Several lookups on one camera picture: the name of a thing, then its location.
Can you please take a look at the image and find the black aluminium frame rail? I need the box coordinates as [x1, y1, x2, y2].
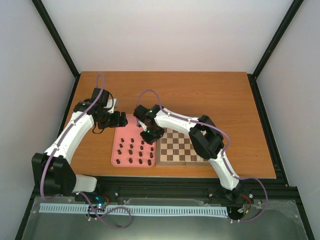
[32, 176, 300, 201]

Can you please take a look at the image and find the left controller circuit board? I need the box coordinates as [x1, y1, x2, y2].
[89, 192, 110, 213]

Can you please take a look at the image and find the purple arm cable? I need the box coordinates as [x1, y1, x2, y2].
[136, 89, 268, 223]
[39, 72, 132, 230]

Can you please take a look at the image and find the pink plastic tray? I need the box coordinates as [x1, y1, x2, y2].
[111, 114, 156, 168]

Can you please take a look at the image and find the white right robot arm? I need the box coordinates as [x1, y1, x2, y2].
[133, 104, 243, 203]

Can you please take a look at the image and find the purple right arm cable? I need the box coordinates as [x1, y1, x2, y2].
[136, 89, 268, 223]

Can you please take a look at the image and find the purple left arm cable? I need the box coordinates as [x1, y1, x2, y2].
[39, 72, 132, 230]

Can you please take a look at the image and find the wooden chessboard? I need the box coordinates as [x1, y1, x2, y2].
[155, 128, 211, 167]

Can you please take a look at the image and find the light blue cable duct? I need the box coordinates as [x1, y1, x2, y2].
[38, 203, 228, 218]

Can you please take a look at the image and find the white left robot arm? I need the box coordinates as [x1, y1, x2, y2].
[31, 102, 128, 202]

